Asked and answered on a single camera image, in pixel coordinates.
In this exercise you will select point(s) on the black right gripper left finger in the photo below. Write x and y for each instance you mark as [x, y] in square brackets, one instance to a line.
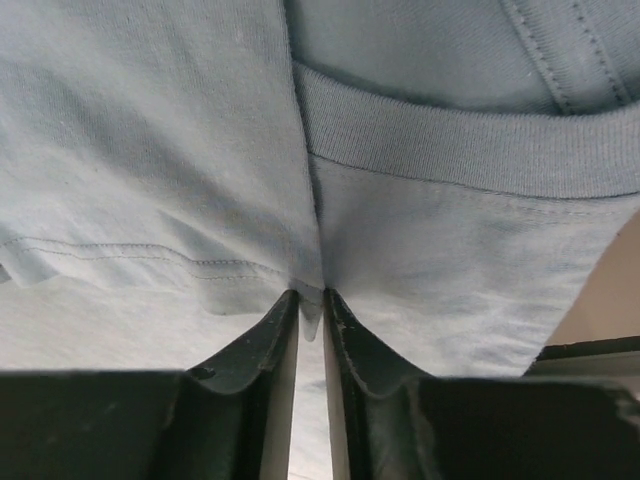
[229, 417]

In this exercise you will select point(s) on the grey-blue t-shirt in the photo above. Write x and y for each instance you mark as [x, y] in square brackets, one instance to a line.
[455, 169]

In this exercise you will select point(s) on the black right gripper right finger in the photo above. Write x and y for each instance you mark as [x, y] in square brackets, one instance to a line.
[391, 420]

